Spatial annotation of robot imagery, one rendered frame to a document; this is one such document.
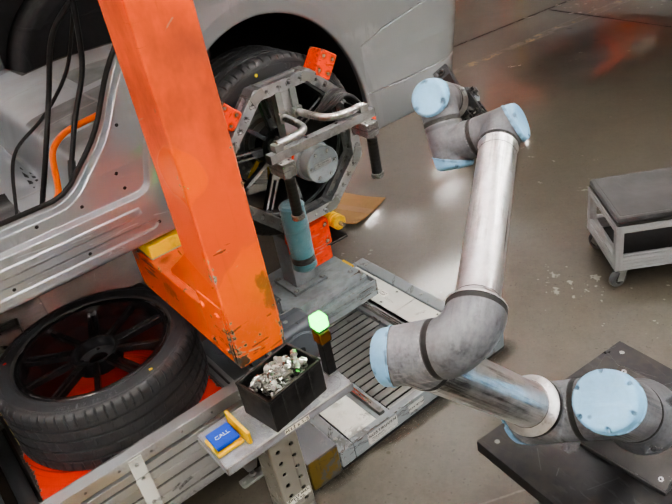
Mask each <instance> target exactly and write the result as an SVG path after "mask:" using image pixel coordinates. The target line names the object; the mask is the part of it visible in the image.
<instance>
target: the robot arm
mask: <svg viewBox="0 0 672 504"><path fill-rule="evenodd" d="M433 76H434V78H428V79H425V80H423V81H421V82H420V83H419V84H418V85H417V86H416V87H415V89H414V91H413V93H412V106H413V108H414V110H415V111H416V112H417V114H418V115H420V116H421V118H422V122H423V125H424V129H425V133H426V136H427V140H428V143H429V147H430V151H431V154H432V159H433V161H434V164H435V167H436V169H437V170H438V171H449V170H454V169H459V168H463V167H467V166H471V165H473V164H474V158H476V157H477V159H476V166H475V172H474V178H473V185H472V191H471V197H470V203H469V210H468V216H467V222H466V228H465V235H464V241H463V247H462V253H461V260H460V266H459V272H458V279H457V285H456V291H454V292H452V293H451V294H450V295H449V296H448V297H447V298H446V301H445V307H444V309H443V311H442V312H441V313H440V314H439V315H438V316H437V317H434V318H428V319H423V320H418V321H413V322H408V323H403V324H398V325H389V326H388V327H385V328H381V329H379V330H377V331H376V333H375V334H374V335H373V337H372V340H371V343H370V363H371V368H372V370H373V373H374V376H375V378H376V379H377V381H378V382H379V383H380V384H381V385H383V386H385V387H392V388H395V387H397V386H409V387H412V388H415V389H418V390H420V391H424V392H430V393H433V394H435V395H438V396H441V397H443V398H446V399H449V400H451V401H454V402H457V403H459V404H462V405H465V406H467V407H470V408H473V409H476V410H478V411H481V412H484V413H486V414H489V415H492V416H494V417H497V418H500V419H501V420H502V423H504V424H505V427H504V429H505V431H506V433H507V434H508V436H509V437H510V438H511V439H512V440H513V441H514V442H516V443H518V444H525V445H536V444H549V443H564V442H579V441H594V440H609V439H612V440H613V441H614V442H615V443H616V444H617V445H618V446H620V447H621V448H623V449H624V450H626V451H629V452H631V453H634V454H638V455H655V454H659V453H661V452H664V451H666V450H667V449H669V448H670V447H671V446H672V391H671V390H670V389H668V388H667V387H666V386H664V385H662V384H661V383H659V382H656V381H654V380H651V379H646V378H633V377H631V376H630V375H628V374H626V373H624V372H621V371H618V370H613V369H597V370H594V371H591V372H589V373H587V374H585V375H584V376H583V377H581V378H573V379H565V380H557V381H550V380H548V379H546V378H544V377H542V376H539V375H524V376H521V375H519V374H517V373H515V372H513V371H510V370H508V369H506V368H504V367H502V366H500V365H498V364H496V363H494V362H492V361H490V360H487V359H485V358H486V357H487V356H488V355H489V354H490V353H491V351H492V350H493V349H494V348H495V346H496V345H497V343H498V342H499V340H500V338H501V336H502V334H503V332H504V330H505V327H506V324H507V318H508V305H507V303H506V302H505V301H504V300H503V299H502V298H501V295H502V286H503V277H504V269H505V260H506V251H507V242H508V233H509V224H510V215H511V206H512V197H513V188H514V179H515V170H516V161H517V154H518V151H519V144H520V142H525V141H526V140H528V139H529V137H530V128H529V124H528V121H527V119H526V116H525V114H524V113H523V111H522V109H521V108H520V107H519V106H518V105H517V104H515V103H510V104H507V105H502V106H501V107H499V108H496V109H494V110H491V111H489V112H487V110H486V109H485V107H484V106H483V105H482V103H481V102H480V96H479V94H478V92H479V90H478V89H477V87H473V86H472V87H471V88H470V87H465V88H464V87H461V86H460V85H459V83H458V81H457V79H456V77H455V75H454V73H453V71H452V69H451V68H450V67H449V66H448V65H446V64H444V65H443V66H441V67H440V68H439V69H438V70H437V71H435V72H434V73H433ZM483 112H485V113H483Z"/></svg>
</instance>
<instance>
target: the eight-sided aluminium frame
mask: <svg viewBox="0 0 672 504"><path fill-rule="evenodd" d="M315 73H316V72H315V71H313V70H311V69H310V68H306V67H302V66H297V67H294V68H291V69H289V70H287V71H284V72H282V73H279V74H277V75H275V76H272V77H270V78H267V79H265V80H262V81H260V82H257V83H255V84H253V85H251V84H250V85H249V86H248V87H245V88H244V89H243V91H242V93H241V94H240V95H239V96H240V97H239V100H238V102H237V104H236V106H235V108H234V109H236V110H238V111H240V112H242V116H241V118H240V120H239V122H238V124H237V126H236V129H235V131H234V132H230V131H229V135H230V138H231V142H232V146H233V149H234V153H235V157H236V153H237V151H238V148H239V146H240V144H241V142H242V140H243V138H244V135H245V133H246V131H247V129H248V127H249V125H250V122H251V120H252V118H253V116H254V114H255V112H256V109H257V107H258V105H259V103H260V101H262V100H264V99H266V98H269V97H271V96H273V95H274V94H276V93H278V92H283V91H285V90H288V88H290V87H292V86H297V85H299V84H302V83H305V84H307V85H308V86H310V87H312V88H313V89H315V90H316V91H318V92H320V93H321V94H323V95H325V93H326V92H327V91H328V90H329V89H331V88H339V87H337V86H336V85H334V84H332V83H331V82H329V81H328V80H326V79H325V78H323V77H321V76H318V75H315ZM344 102H346V100H345V99H342V100H341V101H340V102H339V103H338V104H337V105H336V112H337V111H341V110H343V109H346V108H345V107H344ZM243 104H244V105H243ZM250 106H251V107H250ZM244 119H245V120H244ZM340 134H341V140H342V145H343V152H342V154H341V156H340V159H339V161H338V166H337V169H336V172H335V173H334V175H333V176H332V177H331V178H330V180H329V182H328V184H327V186H326V188H325V191H324V193H323V195H322V196H321V197H320V198H318V199H316V200H314V201H312V202H310V203H308V204H307V205H305V206H304V207H305V211H306V214H307V218H308V222H309V223H310V222H312V221H314V220H316V219H318V218H319V217H321V216H323V215H325V214H327V213H329V212H332V211H333V210H334V209H336V208H337V206H338V204H339V203H340V200H341V198H342V195H343V193H344V191H345V189H346V187H347V185H348V183H349V181H350V178H351V176H352V174H353V172H354V170H355V168H356V166H357V164H358V161H360V157H361V155H362V150H361V149H362V147H361V144H360V138H359V135H356V134H353V133H352V130H351V128H349V129H347V130H345V131H343V132H341V133H340ZM233 143H234V144H233ZM248 205H249V203H248ZM249 208H250V212H251V216H252V219H253V220H254V221H256V222H259V223H261V224H264V225H266V226H269V227H271V228H274V229H276V230H278V231H280V232H282V233H284V230H283V226H282V221H281V218H279V217H277V216H274V215H272V214H270V213H267V212H265V211H263V210H260V209H258V208H256V207H253V206H251V205H249Z"/></svg>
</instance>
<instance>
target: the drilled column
mask: <svg viewBox="0 0 672 504"><path fill-rule="evenodd" d="M258 459H259V462H260V465H261V468H262V471H263V474H264V477H265V480H266V483H267V486H268V489H269V492H270V495H271V498H272V501H273V504H316V500H315V497H314V493H313V490H312V486H311V483H310V479H309V476H308V472H307V469H306V465H305V462H304V458H303V455H302V451H301V448H300V444H299V441H298V437H297V434H296V430H295V431H294V432H292V433H291V434H290V435H288V436H287V437H285V438H284V439H282V440H281V441H279V442H278V443H277V444H275V445H274V446H272V447H271V448H269V449H268V450H267V451H265V452H264V453H262V454H261V455H259V456H258Z"/></svg>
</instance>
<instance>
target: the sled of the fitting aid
mask: <svg viewBox="0 0 672 504"><path fill-rule="evenodd" d="M336 258H337V257H336ZM337 259H339V258H337ZM339 260H341V259H339ZM341 261H343V262H345V263H346V264H348V265H350V266H352V267H354V265H353V264H351V263H349V262H347V261H345V260H341ZM354 268H355V267H354ZM355 269H357V268H355ZM357 270H359V269H357ZM359 271H360V270H359ZM360 274H361V280H360V281H358V282H357V283H355V284H353V285H352V286H350V287H348V288H347V289H345V290H344V291H342V292H340V293H339V294H337V295H335V296H334V297H332V298H330V299H329V300H327V301H326V302H324V303H322V304H321V305H319V306H317V307H316V308H314V309H312V310H311V311H309V312H308V313H307V314H310V315H312V314H313V313H315V312H317V311H321V312H322V313H324V314H325V315H326V316H327V319H328V324H329V325H330V324H331V323H333V322H335V321H336V320H338V319H339V318H341V317H342V316H344V315H346V314H347V313H349V312H350V311H352V310H354V309H355V308H357V307H358V306H360V305H361V304H363V303H365V302H366V301H368V300H369V299H371V298H373V297H374V296H376V295H377V294H379V293H378V287H377V281H376V279H375V278H373V277H371V276H370V275H368V274H366V273H364V272H362V271H360Z"/></svg>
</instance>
